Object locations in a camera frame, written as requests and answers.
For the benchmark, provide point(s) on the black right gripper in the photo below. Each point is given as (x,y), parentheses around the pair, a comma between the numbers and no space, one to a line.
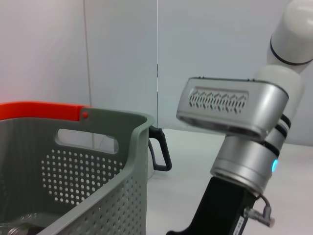
(220,208)

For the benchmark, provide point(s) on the glass teacup black sleeve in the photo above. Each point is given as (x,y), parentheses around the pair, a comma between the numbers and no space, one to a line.
(22,225)

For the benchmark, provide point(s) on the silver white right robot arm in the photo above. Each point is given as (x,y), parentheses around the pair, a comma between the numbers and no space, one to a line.
(244,159)

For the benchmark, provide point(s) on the grey perforated plastic storage basket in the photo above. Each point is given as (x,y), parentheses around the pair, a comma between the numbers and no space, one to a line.
(110,195)

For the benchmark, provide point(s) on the right wrist camera housing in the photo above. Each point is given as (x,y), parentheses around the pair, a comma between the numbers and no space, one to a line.
(232,105)

